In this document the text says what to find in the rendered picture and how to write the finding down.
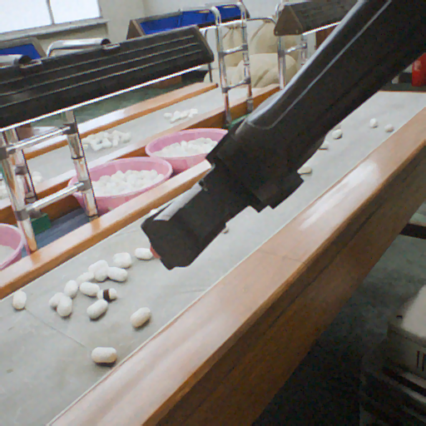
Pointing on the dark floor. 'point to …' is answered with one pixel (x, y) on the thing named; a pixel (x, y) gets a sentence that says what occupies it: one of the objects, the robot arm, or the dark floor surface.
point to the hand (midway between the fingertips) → (156, 250)
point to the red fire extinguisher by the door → (419, 71)
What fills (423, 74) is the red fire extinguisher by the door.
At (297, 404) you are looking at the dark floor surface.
